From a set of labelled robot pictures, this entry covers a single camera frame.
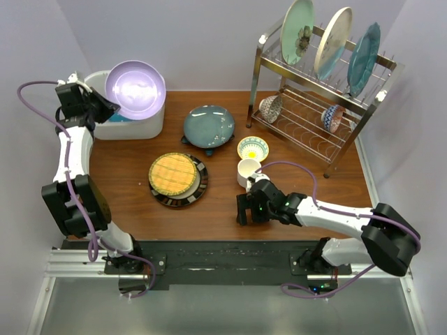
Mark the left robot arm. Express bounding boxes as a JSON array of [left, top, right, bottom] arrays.
[[41, 81, 145, 274]]

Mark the brown patterned bowl in rack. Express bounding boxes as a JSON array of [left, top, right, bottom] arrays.
[[259, 95, 282, 124]]

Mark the black patterned rim plate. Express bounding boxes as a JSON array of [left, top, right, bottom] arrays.
[[149, 154, 209, 208]]

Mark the white ceramic mug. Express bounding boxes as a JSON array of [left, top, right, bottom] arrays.
[[237, 158, 261, 188]]

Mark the blue dotted scalloped plate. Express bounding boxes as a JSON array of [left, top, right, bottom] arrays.
[[108, 114, 131, 122]]

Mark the dark blue trivet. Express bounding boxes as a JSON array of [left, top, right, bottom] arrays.
[[181, 135, 235, 156]]

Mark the blue red bowl in rack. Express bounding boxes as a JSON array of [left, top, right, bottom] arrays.
[[321, 105, 346, 133]]

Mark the mint flower plate in rack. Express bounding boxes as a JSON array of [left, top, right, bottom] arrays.
[[280, 0, 314, 66]]

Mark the blue-grey blossom plate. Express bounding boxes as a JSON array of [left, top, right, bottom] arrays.
[[182, 105, 235, 149]]

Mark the teal scalloped plate in rack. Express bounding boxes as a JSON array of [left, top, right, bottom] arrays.
[[347, 22, 381, 98]]

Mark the lavender round plate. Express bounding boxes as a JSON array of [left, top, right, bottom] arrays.
[[104, 60, 166, 121]]

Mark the white plastic bin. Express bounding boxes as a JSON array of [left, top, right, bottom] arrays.
[[85, 70, 165, 140]]

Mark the yellow teal patterned bowl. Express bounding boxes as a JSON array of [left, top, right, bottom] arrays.
[[237, 136, 270, 162]]

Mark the steel dish rack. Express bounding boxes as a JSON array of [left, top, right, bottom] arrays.
[[246, 23, 406, 179]]

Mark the beige blue plate in rack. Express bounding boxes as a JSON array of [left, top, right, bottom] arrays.
[[314, 7, 353, 81]]

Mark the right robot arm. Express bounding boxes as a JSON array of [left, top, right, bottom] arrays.
[[236, 179, 420, 276]]

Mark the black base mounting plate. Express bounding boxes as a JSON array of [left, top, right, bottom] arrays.
[[104, 239, 353, 292]]

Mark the woven straw round mat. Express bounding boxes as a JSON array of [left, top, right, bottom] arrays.
[[148, 152, 198, 195]]

